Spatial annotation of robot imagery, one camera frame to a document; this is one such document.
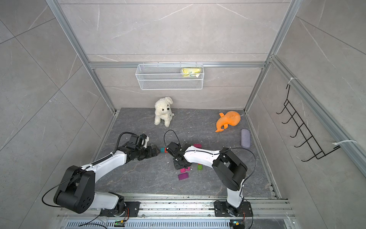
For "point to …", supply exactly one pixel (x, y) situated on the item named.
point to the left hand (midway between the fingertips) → (156, 150)
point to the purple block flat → (183, 175)
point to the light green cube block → (200, 167)
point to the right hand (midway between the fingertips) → (181, 164)
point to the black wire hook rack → (317, 151)
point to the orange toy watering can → (231, 118)
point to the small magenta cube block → (188, 169)
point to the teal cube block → (162, 150)
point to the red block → (165, 151)
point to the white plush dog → (163, 111)
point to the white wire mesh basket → (167, 77)
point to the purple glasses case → (245, 138)
